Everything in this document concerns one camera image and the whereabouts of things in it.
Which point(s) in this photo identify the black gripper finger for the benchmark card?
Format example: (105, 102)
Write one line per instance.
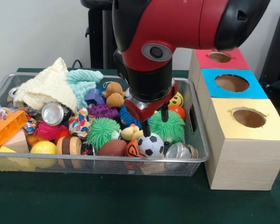
(146, 127)
(164, 113)

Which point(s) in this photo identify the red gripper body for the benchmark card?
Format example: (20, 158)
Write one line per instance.
(147, 108)

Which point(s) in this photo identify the cream knitted cloth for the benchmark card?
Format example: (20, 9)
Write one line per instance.
(44, 88)

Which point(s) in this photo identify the red robot arm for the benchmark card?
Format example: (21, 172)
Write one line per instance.
(177, 23)

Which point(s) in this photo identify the clear mesh bin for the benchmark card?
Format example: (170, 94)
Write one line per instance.
(107, 169)

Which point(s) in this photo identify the wooden box with three holes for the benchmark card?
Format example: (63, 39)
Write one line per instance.
(242, 163)

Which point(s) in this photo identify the small red ball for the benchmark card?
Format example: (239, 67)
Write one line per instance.
(178, 112)

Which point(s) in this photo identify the green spiky ball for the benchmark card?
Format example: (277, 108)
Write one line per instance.
(168, 128)

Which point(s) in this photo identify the yellow duck toy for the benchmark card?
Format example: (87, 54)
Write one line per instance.
(130, 133)

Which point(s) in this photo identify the small soccer ball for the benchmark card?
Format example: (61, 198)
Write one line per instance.
(150, 145)

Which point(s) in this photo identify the yellow smiley ball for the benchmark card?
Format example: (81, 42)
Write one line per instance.
(177, 99)

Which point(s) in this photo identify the large blue spiky ball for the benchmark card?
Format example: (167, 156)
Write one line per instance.
(128, 116)

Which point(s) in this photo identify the brown teddy bear toy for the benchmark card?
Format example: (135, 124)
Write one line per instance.
(114, 94)

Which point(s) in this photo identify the brown toy football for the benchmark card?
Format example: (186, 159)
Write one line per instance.
(112, 148)

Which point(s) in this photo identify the green furry googly-eyed toy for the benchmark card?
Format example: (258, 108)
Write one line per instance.
(102, 132)

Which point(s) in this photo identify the colourful patterned cloth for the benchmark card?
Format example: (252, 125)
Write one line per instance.
(80, 123)

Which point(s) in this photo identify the mint green cloth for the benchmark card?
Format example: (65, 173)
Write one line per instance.
(84, 81)

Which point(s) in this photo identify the shiny silver can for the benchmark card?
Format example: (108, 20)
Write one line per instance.
(55, 113)

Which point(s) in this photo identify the pink spiky ball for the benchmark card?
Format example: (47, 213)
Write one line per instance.
(48, 130)

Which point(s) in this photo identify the yellow tennis ball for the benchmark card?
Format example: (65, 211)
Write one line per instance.
(44, 151)

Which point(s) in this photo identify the crushed silver can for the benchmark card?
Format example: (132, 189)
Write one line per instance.
(12, 93)

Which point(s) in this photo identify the orange toy brick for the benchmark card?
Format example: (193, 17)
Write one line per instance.
(7, 129)

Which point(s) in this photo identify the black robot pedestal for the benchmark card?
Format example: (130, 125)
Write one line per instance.
(100, 42)

